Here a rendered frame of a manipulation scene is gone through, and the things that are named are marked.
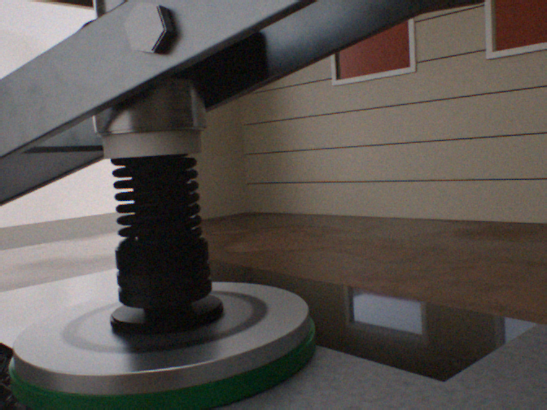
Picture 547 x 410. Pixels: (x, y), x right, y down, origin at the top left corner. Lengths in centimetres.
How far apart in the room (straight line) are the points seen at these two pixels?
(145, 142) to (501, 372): 27
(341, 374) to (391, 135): 717
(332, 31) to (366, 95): 734
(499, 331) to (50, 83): 36
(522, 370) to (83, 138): 40
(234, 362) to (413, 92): 708
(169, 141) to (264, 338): 15
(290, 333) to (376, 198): 735
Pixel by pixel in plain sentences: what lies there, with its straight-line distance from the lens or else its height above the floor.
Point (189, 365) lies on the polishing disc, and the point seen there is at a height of 85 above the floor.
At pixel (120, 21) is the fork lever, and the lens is 36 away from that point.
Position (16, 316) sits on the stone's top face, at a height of 82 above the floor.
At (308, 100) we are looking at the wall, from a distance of 840.
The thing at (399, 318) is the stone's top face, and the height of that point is 82.
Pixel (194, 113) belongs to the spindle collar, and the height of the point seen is 100.
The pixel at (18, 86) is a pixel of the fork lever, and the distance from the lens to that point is 41.
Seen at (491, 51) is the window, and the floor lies 196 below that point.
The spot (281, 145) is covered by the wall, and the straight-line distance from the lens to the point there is 878.
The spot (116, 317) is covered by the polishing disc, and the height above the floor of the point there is 86.
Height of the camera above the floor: 97
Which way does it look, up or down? 5 degrees down
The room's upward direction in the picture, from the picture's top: 4 degrees counter-clockwise
